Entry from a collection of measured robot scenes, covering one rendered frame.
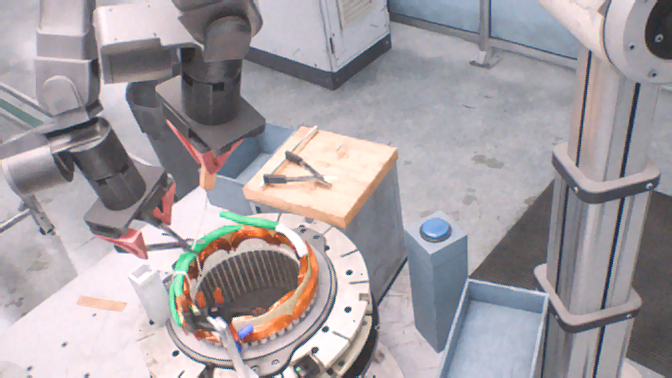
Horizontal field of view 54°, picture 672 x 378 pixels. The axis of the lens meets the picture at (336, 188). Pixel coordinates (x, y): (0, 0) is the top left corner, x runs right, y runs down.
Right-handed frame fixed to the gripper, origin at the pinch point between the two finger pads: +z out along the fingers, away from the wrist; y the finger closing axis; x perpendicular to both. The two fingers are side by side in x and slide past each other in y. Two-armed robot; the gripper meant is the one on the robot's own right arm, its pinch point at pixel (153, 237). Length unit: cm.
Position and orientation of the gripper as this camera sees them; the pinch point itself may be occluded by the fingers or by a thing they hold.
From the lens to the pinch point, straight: 93.5
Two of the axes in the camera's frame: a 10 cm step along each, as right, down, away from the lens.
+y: -3.7, 7.3, -5.7
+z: 1.9, 6.7, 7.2
